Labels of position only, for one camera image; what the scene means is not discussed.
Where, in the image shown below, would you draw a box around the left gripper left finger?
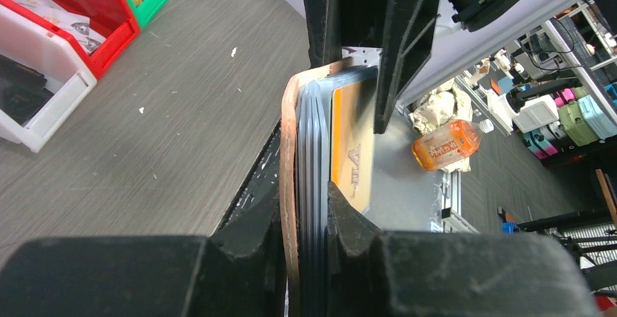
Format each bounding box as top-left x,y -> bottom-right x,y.
1,196 -> 285,316

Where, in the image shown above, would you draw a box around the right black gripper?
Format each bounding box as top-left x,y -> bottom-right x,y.
303,0 -> 439,135

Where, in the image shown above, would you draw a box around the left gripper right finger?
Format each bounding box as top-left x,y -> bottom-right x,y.
327,183 -> 600,316

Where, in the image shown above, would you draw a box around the orange credit card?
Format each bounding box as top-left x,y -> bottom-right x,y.
330,79 -> 376,213

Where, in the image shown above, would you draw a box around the pink leather card holder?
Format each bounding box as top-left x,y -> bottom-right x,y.
279,58 -> 378,316

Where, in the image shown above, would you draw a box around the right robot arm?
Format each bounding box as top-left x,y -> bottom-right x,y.
303,0 -> 519,134

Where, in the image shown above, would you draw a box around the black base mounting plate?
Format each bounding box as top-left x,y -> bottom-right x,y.
215,121 -> 281,232

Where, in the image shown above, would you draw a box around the crumpled paper outside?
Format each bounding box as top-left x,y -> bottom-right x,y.
410,79 -> 474,174

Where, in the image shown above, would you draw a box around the orange drink bottle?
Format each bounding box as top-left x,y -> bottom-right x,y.
411,119 -> 494,172

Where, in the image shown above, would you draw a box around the colourful suitcases outside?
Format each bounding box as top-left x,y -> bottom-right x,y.
521,87 -> 616,160

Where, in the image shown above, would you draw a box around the red plastic bin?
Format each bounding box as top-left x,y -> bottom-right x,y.
1,0 -> 140,79

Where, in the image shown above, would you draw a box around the black object in white bin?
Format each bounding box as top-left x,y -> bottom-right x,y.
1,55 -> 54,125

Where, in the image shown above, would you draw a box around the clear packets in red bin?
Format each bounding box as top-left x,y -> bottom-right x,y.
12,0 -> 106,55

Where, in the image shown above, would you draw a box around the white plastic bin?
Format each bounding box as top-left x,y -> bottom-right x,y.
1,7 -> 97,153

